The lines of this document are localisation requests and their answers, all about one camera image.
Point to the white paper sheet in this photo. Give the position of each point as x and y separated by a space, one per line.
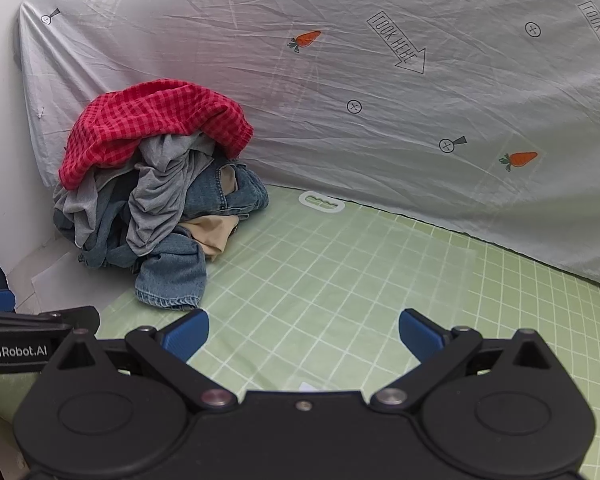
60 280

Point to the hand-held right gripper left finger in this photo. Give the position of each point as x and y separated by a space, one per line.
187 334

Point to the green grid mat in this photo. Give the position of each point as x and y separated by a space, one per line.
330 270

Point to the beige garment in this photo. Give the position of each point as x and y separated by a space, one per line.
212 236

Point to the blue jeans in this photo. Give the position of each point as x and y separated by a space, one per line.
170 280

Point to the red checked shorts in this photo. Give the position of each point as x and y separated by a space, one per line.
145 110

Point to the grey t-shirt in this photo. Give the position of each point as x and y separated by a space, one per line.
155 200

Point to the grey carrot print bedsheet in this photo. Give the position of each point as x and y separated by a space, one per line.
380 160

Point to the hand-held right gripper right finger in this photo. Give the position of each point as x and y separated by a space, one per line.
420 334

